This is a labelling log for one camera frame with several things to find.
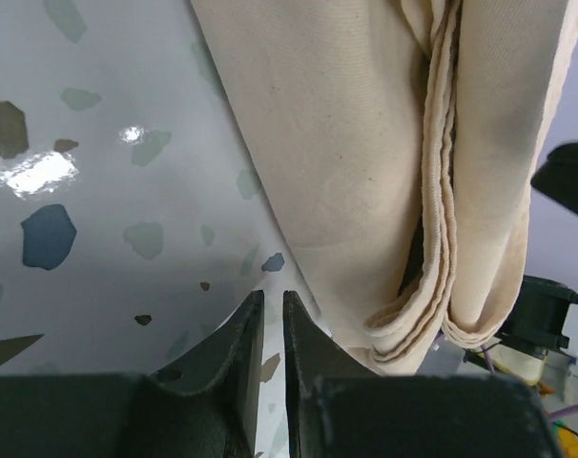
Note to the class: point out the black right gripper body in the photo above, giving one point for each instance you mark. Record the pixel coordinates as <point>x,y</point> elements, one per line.
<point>536,321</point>

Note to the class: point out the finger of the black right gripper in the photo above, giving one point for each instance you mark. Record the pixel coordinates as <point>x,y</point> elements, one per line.
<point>557,178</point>

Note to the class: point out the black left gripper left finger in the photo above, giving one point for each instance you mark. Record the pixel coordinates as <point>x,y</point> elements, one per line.
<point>203,404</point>

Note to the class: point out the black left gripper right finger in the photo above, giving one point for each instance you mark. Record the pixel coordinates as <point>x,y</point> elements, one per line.
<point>338,408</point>

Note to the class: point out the beige cloth mat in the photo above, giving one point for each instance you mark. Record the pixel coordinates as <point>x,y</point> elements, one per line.
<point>395,141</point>

